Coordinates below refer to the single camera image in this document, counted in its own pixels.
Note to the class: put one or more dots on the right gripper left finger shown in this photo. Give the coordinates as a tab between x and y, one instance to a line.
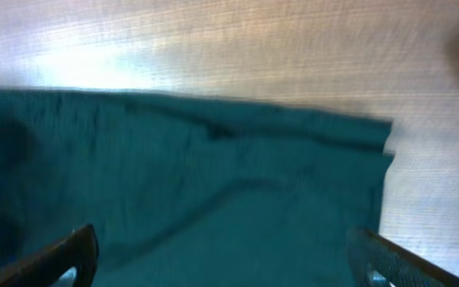
79	251

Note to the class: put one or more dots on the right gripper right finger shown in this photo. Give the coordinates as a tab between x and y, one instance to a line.
375	261

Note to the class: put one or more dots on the blue garment pile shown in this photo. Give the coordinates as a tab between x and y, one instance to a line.
189	192

